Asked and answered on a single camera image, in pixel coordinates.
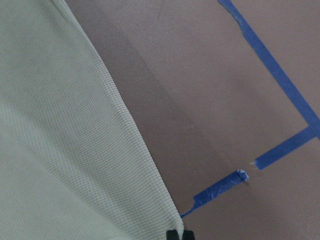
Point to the olive green long-sleeve shirt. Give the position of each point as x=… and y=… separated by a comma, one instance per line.
x=73, y=164

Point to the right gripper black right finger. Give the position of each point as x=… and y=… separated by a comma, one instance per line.
x=188, y=235

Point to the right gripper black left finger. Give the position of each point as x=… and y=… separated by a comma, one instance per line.
x=172, y=235

